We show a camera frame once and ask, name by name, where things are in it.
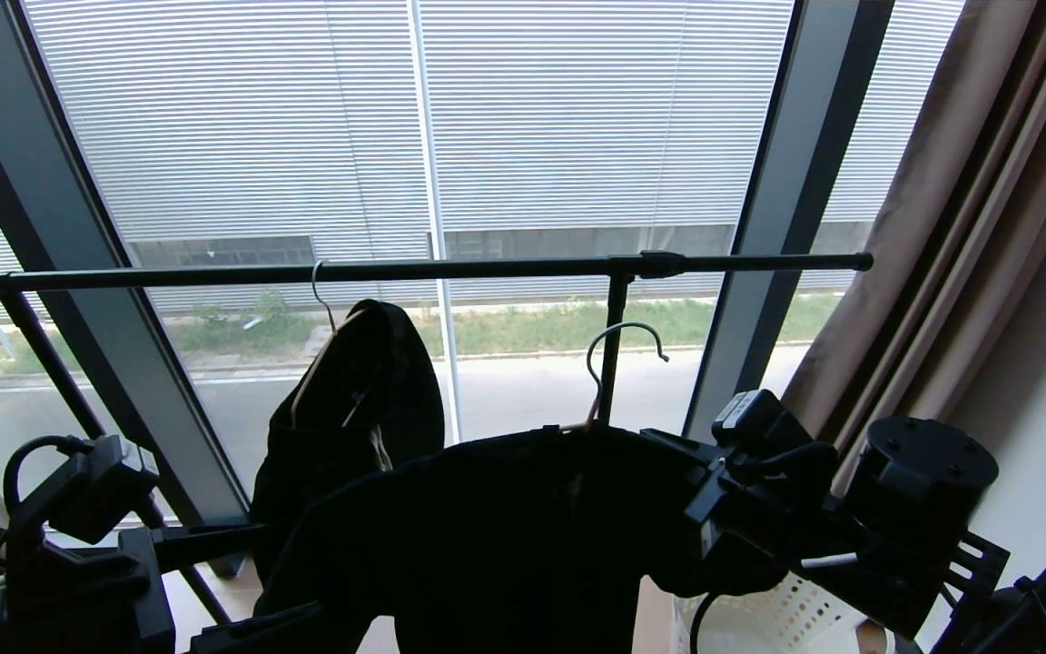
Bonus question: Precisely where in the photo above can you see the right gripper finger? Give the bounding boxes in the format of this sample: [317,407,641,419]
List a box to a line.
[639,427,722,473]

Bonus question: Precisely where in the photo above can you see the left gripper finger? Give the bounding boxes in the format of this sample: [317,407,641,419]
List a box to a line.
[187,599,333,654]
[151,522,267,575]

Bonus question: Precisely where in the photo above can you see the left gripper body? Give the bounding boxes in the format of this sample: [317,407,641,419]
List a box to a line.
[0,527,177,654]

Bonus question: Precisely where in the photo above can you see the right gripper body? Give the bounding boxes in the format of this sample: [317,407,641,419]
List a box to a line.
[685,459,942,637]

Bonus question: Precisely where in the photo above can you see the pink clothes hanger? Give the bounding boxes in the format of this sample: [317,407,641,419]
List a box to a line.
[559,322,671,431]
[290,262,370,430]

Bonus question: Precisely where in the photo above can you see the black garment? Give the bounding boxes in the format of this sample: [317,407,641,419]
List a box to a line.
[249,300,447,582]
[255,422,792,654]

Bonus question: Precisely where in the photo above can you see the white laundry basket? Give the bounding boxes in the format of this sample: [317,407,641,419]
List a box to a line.
[673,572,892,654]

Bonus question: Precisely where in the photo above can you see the black clothes rack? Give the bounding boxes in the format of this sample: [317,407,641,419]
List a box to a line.
[0,252,874,626]

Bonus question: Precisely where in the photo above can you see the brown curtain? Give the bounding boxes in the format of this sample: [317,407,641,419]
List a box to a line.
[782,0,1046,496]

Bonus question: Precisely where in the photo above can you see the window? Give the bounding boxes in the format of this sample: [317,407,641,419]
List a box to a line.
[0,0,969,579]

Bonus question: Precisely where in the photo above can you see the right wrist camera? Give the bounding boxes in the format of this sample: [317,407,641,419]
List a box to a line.
[712,389,842,482]

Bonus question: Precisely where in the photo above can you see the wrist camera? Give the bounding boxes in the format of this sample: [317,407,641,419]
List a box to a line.
[712,389,842,482]
[7,434,161,546]

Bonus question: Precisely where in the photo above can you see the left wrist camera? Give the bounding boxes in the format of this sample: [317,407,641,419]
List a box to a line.
[7,434,161,546]

